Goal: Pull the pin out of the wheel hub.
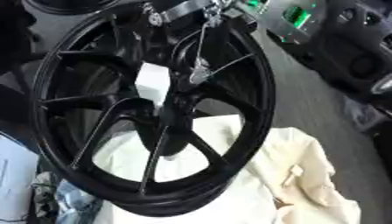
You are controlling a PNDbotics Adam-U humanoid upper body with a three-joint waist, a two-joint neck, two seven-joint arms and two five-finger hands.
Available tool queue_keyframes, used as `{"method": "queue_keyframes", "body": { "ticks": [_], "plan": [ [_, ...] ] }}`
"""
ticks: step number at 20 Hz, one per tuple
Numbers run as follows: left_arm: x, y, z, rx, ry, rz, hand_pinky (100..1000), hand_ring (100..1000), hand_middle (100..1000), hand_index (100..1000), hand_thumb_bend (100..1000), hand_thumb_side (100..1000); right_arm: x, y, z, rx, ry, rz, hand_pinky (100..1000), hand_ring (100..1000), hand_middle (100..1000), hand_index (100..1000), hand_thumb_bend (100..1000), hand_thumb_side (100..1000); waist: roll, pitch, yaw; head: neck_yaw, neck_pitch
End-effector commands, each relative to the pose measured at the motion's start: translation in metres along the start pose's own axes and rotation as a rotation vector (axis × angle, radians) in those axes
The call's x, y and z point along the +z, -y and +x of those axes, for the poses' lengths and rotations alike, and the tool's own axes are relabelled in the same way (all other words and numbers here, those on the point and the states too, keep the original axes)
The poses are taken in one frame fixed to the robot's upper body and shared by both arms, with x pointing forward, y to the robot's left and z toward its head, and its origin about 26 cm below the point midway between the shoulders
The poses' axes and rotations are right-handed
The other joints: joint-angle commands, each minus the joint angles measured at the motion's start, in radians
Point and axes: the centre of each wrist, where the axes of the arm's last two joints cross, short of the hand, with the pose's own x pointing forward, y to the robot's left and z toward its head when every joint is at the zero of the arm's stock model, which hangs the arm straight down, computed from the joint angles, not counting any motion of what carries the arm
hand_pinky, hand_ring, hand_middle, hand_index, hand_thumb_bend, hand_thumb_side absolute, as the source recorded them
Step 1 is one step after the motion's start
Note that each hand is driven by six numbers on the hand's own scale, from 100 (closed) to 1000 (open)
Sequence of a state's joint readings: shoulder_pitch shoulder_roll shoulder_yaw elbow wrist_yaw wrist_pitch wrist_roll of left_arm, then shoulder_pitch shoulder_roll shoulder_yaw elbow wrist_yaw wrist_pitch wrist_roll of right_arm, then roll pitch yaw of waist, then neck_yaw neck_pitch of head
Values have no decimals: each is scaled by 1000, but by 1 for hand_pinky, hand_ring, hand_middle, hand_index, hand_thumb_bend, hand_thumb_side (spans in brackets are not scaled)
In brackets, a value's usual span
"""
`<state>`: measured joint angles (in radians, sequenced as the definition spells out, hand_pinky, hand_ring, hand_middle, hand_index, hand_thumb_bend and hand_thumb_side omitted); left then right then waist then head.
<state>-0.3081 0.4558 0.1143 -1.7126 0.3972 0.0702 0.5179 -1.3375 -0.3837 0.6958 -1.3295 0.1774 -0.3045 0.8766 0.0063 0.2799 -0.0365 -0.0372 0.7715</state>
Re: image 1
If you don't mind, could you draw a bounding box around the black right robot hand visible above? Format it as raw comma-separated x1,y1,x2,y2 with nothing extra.
143,8,253,157

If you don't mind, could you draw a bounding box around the black spoked wheel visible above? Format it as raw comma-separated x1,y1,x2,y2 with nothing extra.
27,3,277,218

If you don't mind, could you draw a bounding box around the cream crumpled fabric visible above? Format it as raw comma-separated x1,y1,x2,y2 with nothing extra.
90,114,363,224

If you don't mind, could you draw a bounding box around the black round tyre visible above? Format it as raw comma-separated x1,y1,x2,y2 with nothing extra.
23,0,126,16

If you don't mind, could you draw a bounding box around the blue and white plastic bag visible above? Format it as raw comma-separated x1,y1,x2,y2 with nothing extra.
52,178,104,224

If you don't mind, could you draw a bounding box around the pale blue-white box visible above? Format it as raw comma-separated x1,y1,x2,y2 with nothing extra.
0,133,42,224

